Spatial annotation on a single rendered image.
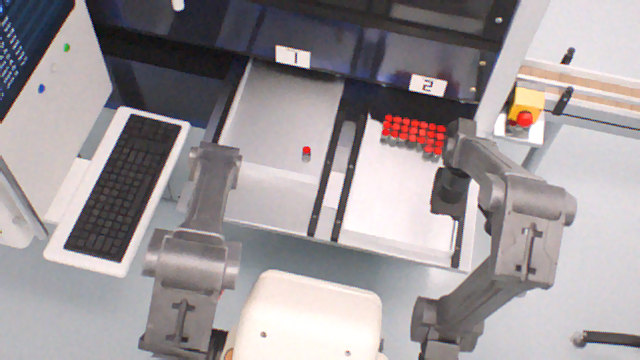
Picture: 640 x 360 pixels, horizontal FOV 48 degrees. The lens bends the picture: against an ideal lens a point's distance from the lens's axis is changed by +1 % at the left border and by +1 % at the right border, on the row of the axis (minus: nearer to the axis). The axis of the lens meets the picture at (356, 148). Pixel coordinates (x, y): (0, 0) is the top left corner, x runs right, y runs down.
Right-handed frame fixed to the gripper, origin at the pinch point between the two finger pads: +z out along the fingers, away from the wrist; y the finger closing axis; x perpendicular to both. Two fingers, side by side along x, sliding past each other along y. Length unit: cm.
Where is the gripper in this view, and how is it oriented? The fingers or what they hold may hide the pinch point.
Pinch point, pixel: (441, 212)
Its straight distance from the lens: 150.2
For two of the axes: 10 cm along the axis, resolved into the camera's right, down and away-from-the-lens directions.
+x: -9.8, -2.2, 0.3
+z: -0.9, 5.2, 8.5
